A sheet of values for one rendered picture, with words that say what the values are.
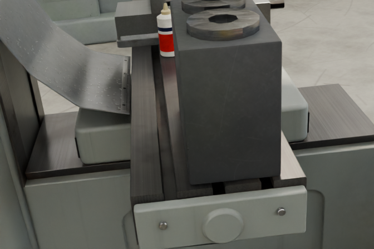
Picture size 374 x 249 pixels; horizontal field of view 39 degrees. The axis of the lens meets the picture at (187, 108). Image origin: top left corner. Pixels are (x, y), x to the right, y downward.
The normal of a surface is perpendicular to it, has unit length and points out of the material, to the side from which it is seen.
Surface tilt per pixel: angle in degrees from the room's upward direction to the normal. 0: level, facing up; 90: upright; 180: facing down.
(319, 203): 90
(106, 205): 90
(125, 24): 90
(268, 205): 90
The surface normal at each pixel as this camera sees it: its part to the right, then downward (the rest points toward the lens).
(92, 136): 0.09, 0.44
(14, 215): 0.80, 0.20
